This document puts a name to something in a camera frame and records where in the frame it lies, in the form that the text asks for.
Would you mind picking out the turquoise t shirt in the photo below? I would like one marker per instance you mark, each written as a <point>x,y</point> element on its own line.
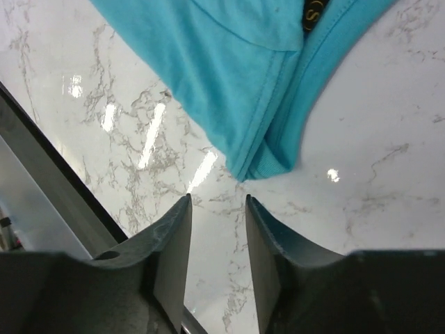
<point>247,72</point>

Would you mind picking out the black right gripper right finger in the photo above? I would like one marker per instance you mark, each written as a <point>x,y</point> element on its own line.
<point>300,286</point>

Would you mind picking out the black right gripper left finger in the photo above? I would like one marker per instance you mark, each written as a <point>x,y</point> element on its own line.
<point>136,287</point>

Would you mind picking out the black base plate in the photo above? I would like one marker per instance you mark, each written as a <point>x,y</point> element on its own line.
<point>50,208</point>

